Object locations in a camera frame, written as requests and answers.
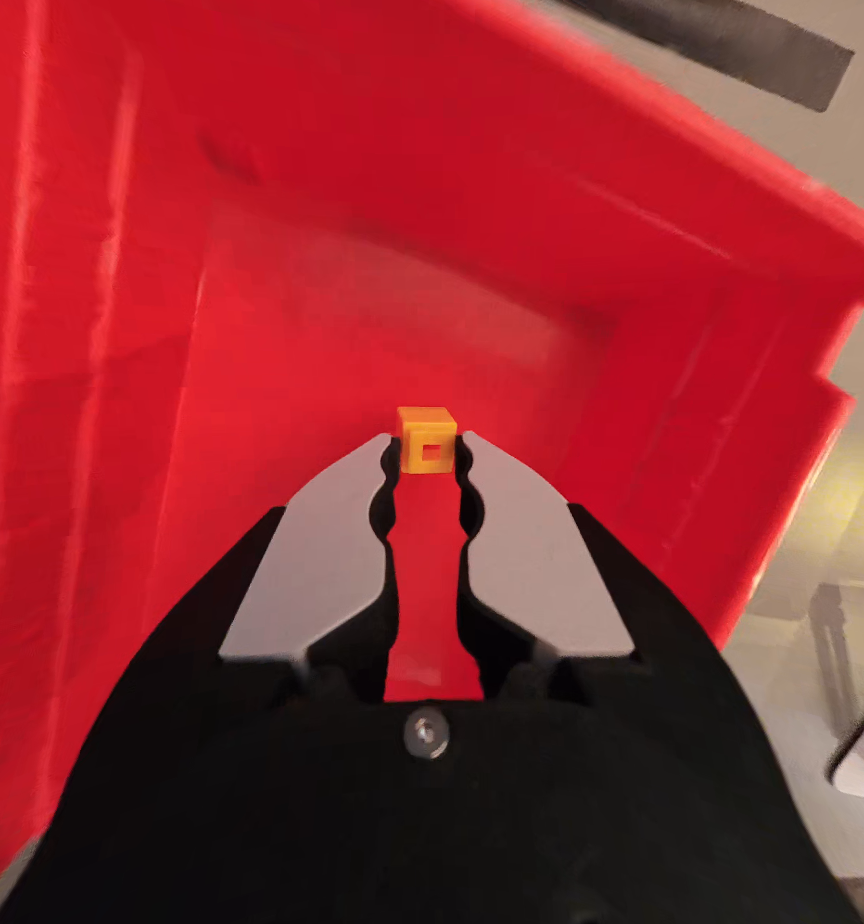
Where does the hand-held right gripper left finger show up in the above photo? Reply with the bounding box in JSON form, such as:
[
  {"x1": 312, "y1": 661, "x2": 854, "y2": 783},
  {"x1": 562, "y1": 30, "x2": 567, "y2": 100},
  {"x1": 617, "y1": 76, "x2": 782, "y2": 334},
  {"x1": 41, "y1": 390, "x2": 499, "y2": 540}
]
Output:
[{"x1": 220, "y1": 434, "x2": 401, "y2": 665}]

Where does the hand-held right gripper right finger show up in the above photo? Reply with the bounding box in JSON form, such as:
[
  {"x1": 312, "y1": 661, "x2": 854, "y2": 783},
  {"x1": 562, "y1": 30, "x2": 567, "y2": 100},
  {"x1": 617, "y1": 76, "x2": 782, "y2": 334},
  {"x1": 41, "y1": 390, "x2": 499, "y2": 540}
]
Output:
[{"x1": 457, "y1": 431, "x2": 638, "y2": 665}]

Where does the orange cube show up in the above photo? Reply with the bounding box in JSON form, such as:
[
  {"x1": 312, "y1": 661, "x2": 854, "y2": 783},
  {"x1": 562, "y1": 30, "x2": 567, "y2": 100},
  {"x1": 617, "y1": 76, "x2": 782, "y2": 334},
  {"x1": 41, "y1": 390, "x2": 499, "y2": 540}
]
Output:
[{"x1": 395, "y1": 408, "x2": 459, "y2": 476}]

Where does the red plastic bin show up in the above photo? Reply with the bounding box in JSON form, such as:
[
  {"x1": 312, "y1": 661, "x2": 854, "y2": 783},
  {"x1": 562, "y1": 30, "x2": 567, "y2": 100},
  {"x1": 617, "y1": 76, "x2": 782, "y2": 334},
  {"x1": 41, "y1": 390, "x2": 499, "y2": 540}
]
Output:
[{"x1": 0, "y1": 0, "x2": 864, "y2": 882}]

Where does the white desk foot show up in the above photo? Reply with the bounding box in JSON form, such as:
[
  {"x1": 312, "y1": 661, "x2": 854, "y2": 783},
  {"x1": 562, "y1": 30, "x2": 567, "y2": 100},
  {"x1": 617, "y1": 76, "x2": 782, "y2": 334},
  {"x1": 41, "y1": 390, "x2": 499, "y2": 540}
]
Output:
[{"x1": 808, "y1": 578, "x2": 864, "y2": 805}]

